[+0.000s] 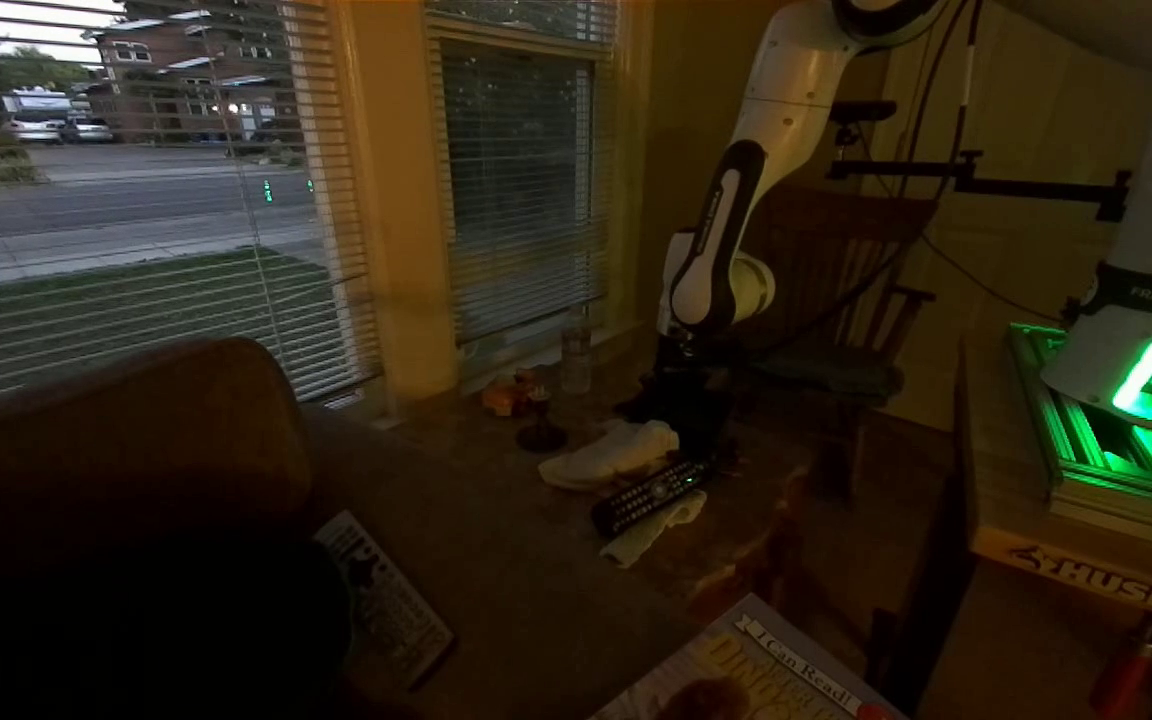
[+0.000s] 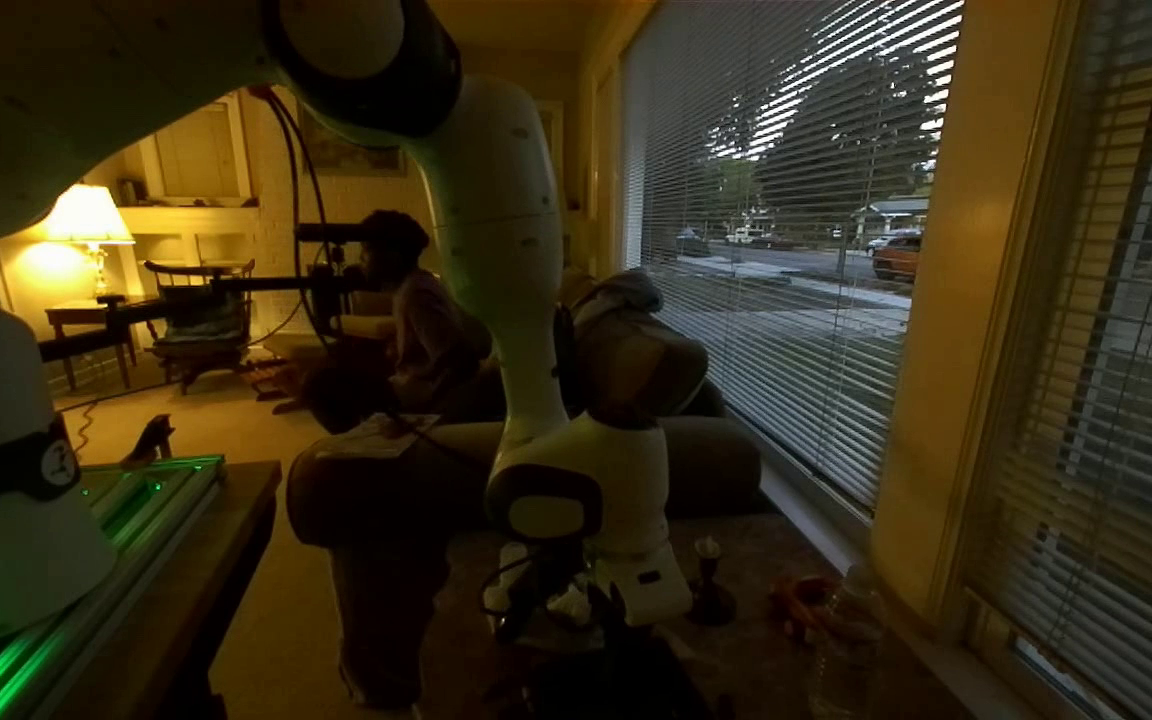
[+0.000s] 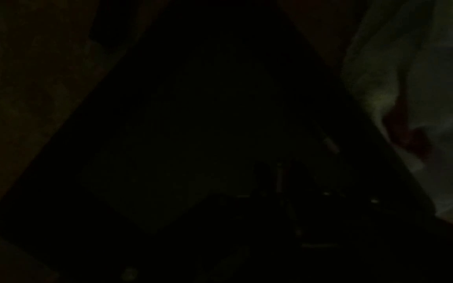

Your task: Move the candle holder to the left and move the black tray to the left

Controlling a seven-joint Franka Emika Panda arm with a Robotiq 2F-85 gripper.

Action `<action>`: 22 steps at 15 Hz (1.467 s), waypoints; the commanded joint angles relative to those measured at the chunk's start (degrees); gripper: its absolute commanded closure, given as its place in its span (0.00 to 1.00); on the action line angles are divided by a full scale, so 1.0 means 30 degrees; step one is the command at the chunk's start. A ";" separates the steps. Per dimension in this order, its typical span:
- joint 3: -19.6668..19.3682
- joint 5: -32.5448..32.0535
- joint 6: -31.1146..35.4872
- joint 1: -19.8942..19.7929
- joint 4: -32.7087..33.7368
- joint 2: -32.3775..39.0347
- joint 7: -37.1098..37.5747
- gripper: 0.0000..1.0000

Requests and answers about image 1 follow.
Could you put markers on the white crumpled cloth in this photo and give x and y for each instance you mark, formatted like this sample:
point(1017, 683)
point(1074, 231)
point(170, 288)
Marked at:
point(609, 454)

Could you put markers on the white parked van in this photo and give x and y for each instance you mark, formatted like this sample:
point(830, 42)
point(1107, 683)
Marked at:
point(48, 117)

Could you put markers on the Husky workbench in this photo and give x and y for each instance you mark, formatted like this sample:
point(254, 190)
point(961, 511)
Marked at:
point(1080, 574)

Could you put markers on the red tool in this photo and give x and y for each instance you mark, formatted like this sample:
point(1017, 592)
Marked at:
point(1131, 673)

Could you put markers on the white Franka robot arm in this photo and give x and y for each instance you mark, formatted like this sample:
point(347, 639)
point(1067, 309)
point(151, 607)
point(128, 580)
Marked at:
point(763, 134)

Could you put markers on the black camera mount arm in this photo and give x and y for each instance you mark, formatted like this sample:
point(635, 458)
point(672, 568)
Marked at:
point(1000, 184)

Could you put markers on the green lit base plate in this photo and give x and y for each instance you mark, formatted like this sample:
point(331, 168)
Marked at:
point(1108, 446)

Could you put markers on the wooden rocking chair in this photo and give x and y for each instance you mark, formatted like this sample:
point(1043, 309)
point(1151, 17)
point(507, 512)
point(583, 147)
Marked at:
point(843, 372)

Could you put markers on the narrow window blinds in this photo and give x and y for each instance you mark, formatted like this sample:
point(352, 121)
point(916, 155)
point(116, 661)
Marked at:
point(516, 173)

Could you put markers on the brown sofa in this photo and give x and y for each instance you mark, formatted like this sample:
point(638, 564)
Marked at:
point(200, 454)

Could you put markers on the magazine with black print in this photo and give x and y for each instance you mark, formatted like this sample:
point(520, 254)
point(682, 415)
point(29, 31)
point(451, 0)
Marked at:
point(387, 607)

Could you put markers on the yellow printed booklet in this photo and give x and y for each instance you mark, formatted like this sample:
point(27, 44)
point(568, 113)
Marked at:
point(763, 666)

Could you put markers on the black ridged remote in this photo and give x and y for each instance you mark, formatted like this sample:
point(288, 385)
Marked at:
point(656, 492)

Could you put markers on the white paper sheet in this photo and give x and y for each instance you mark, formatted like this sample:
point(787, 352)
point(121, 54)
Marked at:
point(649, 530)

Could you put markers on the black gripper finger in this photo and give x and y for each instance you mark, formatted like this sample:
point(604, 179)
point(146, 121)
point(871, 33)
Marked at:
point(671, 426)
point(710, 426)

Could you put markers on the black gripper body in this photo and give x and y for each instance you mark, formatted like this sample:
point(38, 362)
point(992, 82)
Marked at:
point(685, 366)

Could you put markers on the wide window blinds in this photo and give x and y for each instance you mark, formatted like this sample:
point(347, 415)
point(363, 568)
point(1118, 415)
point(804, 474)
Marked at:
point(137, 265)

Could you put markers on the clear plastic bottle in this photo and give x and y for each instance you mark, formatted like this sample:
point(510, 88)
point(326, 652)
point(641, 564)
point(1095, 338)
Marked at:
point(577, 366)

